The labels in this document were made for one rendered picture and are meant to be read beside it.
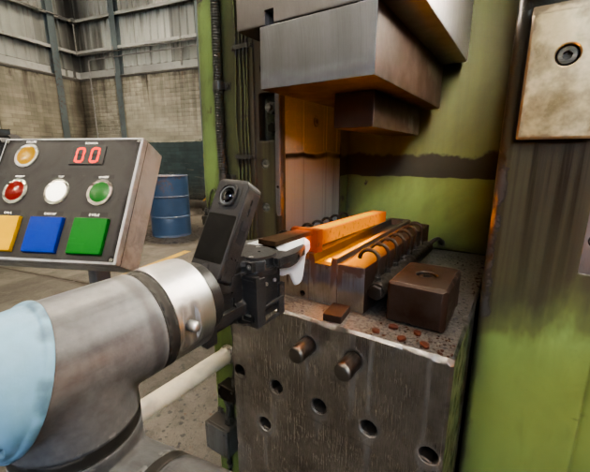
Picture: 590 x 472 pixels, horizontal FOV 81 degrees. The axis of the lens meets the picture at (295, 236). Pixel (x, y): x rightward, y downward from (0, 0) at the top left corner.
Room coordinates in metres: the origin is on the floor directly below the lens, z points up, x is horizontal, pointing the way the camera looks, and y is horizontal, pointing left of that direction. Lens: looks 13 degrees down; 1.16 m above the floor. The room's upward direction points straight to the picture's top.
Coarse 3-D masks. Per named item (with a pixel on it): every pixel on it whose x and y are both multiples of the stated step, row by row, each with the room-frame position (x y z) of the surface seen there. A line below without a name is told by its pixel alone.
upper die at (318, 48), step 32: (288, 32) 0.59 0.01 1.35; (320, 32) 0.55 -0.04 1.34; (352, 32) 0.53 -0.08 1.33; (384, 32) 0.53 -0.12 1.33; (288, 64) 0.59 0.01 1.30; (320, 64) 0.55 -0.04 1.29; (352, 64) 0.53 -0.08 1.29; (384, 64) 0.54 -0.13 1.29; (416, 64) 0.67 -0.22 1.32; (320, 96) 0.69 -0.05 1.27; (416, 96) 0.69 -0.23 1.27
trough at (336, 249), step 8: (384, 224) 0.85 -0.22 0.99; (392, 224) 0.89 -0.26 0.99; (368, 232) 0.76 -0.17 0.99; (376, 232) 0.79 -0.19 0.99; (352, 240) 0.69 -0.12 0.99; (360, 240) 0.72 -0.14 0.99; (328, 248) 0.60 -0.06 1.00; (336, 248) 0.63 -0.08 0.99; (344, 248) 0.65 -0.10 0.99; (320, 256) 0.58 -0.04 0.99; (328, 256) 0.60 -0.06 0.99; (328, 264) 0.55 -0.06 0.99
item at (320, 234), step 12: (348, 216) 0.67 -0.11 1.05; (360, 216) 0.67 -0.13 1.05; (372, 216) 0.69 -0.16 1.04; (384, 216) 0.75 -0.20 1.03; (300, 228) 0.51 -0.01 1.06; (312, 228) 0.51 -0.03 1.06; (324, 228) 0.54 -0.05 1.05; (336, 228) 0.55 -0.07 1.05; (348, 228) 0.59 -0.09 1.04; (360, 228) 0.64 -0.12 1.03; (264, 240) 0.43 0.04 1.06; (276, 240) 0.43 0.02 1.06; (288, 240) 0.44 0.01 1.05; (312, 240) 0.49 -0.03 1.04; (324, 240) 0.52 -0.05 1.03
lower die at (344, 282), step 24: (336, 240) 0.70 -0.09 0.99; (408, 240) 0.71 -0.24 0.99; (312, 264) 0.56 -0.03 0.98; (336, 264) 0.53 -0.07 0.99; (360, 264) 0.53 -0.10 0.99; (384, 264) 0.58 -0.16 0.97; (288, 288) 0.59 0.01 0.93; (312, 288) 0.56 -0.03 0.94; (336, 288) 0.53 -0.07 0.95; (360, 288) 0.51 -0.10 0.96; (360, 312) 0.51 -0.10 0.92
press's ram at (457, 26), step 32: (256, 0) 0.62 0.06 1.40; (288, 0) 0.59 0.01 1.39; (320, 0) 0.56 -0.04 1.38; (352, 0) 0.53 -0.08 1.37; (384, 0) 0.52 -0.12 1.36; (416, 0) 0.52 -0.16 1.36; (448, 0) 0.62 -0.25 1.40; (256, 32) 0.64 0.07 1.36; (416, 32) 0.64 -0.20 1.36; (448, 32) 0.65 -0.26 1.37
